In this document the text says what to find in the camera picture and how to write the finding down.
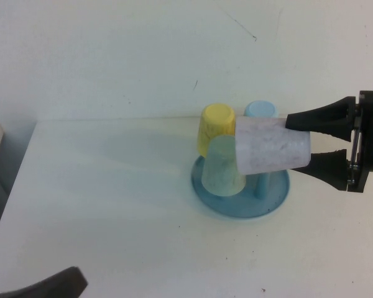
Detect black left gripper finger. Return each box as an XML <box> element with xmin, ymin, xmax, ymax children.
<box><xmin>0</xmin><ymin>266</ymin><xmax>89</xmax><ymax>298</ymax></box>

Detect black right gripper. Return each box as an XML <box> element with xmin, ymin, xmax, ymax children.
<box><xmin>284</xmin><ymin>89</ymin><xmax>373</xmax><ymax>194</ymax></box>

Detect pink marbled plastic cup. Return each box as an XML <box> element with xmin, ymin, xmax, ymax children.
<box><xmin>234</xmin><ymin>115</ymin><xmax>312</xmax><ymax>176</ymax></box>

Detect blue plastic cup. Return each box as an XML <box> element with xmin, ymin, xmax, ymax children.
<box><xmin>242</xmin><ymin>100</ymin><xmax>279</xmax><ymax>119</ymax></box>

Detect green plastic cup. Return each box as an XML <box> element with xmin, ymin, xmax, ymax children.
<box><xmin>201</xmin><ymin>135</ymin><xmax>246</xmax><ymax>197</ymax></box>

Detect blue round cup stand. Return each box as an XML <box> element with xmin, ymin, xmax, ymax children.
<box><xmin>191</xmin><ymin>155</ymin><xmax>292</xmax><ymax>220</ymax></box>

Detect yellow plastic cup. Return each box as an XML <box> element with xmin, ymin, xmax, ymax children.
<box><xmin>197</xmin><ymin>104</ymin><xmax>237</xmax><ymax>158</ymax></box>

